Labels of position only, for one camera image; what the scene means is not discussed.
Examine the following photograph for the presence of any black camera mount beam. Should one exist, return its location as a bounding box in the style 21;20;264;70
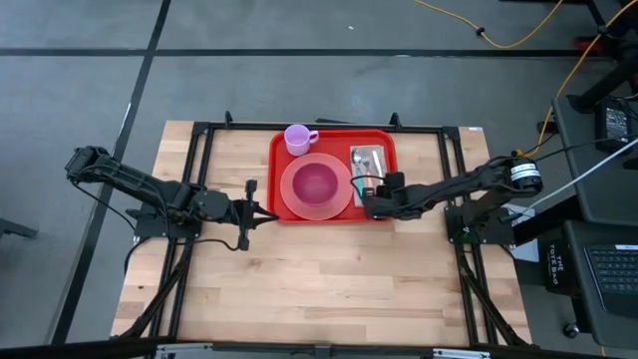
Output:
0;337;638;359

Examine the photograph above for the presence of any black chair base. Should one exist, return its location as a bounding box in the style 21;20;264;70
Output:
566;0;638;115

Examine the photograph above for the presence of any grey stand foot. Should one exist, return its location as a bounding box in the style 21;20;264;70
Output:
0;217;40;240

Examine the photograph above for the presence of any yellow extension cable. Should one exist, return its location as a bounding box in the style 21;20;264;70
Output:
517;0;638;160
413;0;565;50

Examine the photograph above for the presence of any fork with orange handle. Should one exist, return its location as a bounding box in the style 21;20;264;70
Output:
359;152;375;198

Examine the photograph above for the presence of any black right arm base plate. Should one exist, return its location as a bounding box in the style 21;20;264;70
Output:
445;204;518;246

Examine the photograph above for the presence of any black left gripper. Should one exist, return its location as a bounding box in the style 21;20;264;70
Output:
227;179;279;252

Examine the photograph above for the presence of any red plastic tray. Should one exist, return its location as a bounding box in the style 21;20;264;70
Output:
267;129;399;224

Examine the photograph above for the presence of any magenta bowl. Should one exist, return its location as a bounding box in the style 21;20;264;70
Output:
291;163;339;207

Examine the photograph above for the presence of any silver metal bracket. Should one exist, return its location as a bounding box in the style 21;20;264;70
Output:
154;342;215;359
432;347;492;359

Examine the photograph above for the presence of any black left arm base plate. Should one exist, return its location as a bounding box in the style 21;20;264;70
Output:
125;207;205;239

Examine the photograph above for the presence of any black tote bag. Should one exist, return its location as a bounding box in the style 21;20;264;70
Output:
536;237;575;296

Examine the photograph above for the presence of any beige cloth napkin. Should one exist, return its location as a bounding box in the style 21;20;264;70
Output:
349;144;389;208

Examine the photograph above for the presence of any black laptop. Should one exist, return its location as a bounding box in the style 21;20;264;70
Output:
582;242;638;320

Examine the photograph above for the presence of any knife with yellow handle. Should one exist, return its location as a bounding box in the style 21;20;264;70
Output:
371;148;386;188

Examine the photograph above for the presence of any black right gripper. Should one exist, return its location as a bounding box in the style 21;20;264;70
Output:
361;172;435;221

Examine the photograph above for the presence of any pink round plate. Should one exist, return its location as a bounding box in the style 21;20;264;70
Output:
279;152;355;221

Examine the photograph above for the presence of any lilac plastic cup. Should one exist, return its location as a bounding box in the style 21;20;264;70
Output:
283;124;320;158

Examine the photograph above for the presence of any black power adapter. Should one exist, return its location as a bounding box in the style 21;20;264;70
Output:
594;97;638;155

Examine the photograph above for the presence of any dark grey desk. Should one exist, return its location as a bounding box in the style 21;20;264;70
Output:
551;94;638;350

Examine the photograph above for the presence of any spoon with teal handle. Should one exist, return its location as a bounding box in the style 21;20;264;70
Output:
350;148;374;180

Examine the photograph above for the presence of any white paper sheet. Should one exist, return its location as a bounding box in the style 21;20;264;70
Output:
508;203;542;264

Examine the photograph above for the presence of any black metal table frame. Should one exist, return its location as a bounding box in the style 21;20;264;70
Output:
112;112;532;348

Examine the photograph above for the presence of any white cable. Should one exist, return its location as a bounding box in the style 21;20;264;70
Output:
527;137;638;210

